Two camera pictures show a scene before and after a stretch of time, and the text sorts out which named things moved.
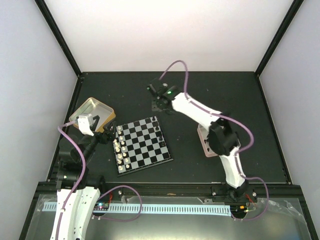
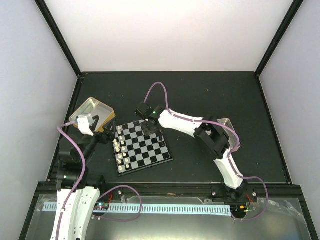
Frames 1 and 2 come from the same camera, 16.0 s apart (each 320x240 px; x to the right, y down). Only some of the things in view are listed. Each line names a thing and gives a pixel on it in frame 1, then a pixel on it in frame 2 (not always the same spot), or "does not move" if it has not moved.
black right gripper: x=155 y=106 -> x=146 y=130
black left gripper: x=110 y=135 does not move
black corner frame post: x=293 y=9 does not move
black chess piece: x=162 y=144 does not move
